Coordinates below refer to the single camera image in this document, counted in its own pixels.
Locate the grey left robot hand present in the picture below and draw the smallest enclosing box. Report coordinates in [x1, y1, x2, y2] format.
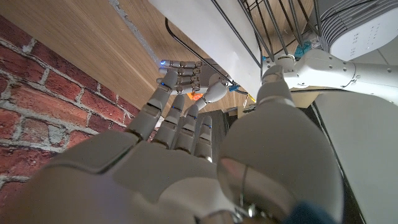
[156, 58, 233, 112]

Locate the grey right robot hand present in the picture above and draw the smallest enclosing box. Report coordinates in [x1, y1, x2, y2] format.
[0, 64, 345, 224]

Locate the orange emergency stop button box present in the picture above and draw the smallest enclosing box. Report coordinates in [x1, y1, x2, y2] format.
[186, 91, 205, 101]

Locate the red brick printed backdrop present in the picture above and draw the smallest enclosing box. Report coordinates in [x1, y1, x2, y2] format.
[0, 14, 156, 212]

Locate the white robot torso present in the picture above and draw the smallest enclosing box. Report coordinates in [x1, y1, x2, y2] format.
[318, 0, 398, 62]

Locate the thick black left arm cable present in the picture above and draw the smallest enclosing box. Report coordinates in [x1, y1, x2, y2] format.
[164, 17, 234, 84]

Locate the black wire file holder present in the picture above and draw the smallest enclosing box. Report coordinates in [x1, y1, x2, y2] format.
[211, 0, 323, 68]

